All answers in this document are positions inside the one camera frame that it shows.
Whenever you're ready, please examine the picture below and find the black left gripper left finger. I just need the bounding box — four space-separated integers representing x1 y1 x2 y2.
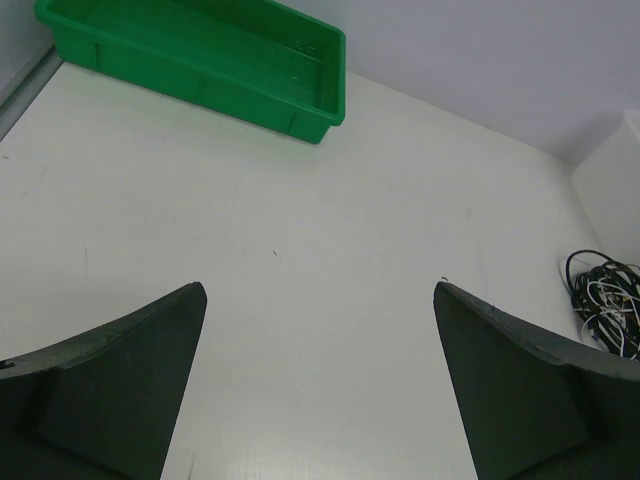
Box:
1 282 207 479

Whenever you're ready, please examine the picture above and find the thin white wire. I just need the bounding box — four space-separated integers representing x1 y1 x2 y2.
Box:
574 279 640 359

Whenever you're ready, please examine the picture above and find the black cable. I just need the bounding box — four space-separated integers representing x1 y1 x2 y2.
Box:
565 249 640 361

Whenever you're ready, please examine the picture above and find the green plastic tray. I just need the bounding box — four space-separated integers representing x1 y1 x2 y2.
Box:
34 0 346 144

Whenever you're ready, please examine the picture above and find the white plastic basin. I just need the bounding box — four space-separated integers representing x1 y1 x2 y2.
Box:
571 110 640 264

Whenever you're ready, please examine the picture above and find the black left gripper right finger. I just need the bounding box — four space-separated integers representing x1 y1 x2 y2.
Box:
434 282 639 479

